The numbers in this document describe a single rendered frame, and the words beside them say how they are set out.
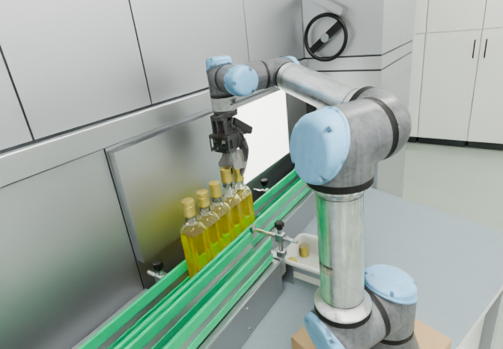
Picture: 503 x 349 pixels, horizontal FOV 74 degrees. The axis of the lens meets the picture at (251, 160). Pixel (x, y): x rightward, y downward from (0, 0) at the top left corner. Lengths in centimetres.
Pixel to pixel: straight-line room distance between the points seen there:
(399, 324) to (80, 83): 89
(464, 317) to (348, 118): 81
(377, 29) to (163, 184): 112
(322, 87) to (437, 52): 368
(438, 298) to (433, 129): 348
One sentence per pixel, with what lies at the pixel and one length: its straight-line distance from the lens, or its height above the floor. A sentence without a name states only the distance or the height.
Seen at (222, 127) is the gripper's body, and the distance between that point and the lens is 99.
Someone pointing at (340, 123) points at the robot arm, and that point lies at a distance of 53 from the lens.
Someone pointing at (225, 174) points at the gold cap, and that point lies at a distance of 101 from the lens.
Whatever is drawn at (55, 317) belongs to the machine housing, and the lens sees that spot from 99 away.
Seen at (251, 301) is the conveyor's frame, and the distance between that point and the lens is 102.
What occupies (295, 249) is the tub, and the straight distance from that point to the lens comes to 126.
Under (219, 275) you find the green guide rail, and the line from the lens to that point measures 102.
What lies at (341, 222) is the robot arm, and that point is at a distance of 61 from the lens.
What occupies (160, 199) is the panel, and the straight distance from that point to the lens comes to 102.
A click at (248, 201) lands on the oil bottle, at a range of 110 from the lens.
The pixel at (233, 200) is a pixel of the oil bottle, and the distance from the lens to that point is 104.
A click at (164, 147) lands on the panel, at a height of 128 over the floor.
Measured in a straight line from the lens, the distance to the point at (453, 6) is 435.
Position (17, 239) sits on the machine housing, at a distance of 88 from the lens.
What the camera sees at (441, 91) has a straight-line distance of 445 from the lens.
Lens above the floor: 157
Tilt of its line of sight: 22 degrees down
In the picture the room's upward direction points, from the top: 7 degrees counter-clockwise
